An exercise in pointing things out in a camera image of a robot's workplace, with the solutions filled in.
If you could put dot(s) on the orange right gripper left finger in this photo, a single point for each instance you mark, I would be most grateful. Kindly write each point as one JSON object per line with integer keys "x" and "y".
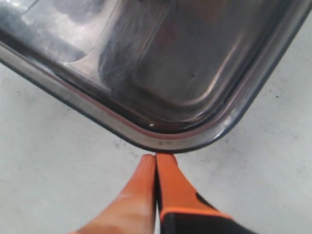
{"x": 133, "y": 210}

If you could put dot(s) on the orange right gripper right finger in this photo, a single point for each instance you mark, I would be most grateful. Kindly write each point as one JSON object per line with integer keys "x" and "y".
{"x": 182, "y": 210}

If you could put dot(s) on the dark transparent lunch box lid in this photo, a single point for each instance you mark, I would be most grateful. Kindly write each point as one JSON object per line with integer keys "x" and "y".
{"x": 167, "y": 76}

